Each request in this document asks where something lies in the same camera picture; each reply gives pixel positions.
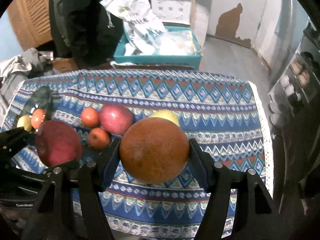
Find small yellow fruit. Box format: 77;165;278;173
17;115;33;132

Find red apple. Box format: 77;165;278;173
35;120;82;167
99;104;134;135

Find orange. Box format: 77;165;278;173
88;127;111;150
119;118;189;184

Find small orange tangerine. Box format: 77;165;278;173
81;107;100;128

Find green yellow pear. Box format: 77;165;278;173
149;109;180;127

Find dark glass plate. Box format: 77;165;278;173
20;86;54;120

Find grey white clothes pile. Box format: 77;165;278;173
1;48;55;120

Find blue patterned tablecloth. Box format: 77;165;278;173
1;69;274;239

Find shoe rack with shoes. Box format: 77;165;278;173
268;22;319;135

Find wooden louvered cabinet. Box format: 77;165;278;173
7;0;53;51

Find black hanging clothes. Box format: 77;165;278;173
49;0;123;69

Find white printed plastic bag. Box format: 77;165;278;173
100;0;167;55

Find teal plastic crate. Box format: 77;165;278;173
113;25;202;70

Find clear plastic bag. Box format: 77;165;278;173
155;30;197;56

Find white door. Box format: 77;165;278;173
253;0;295;79

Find white patterned storage box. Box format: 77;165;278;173
150;0;193;25

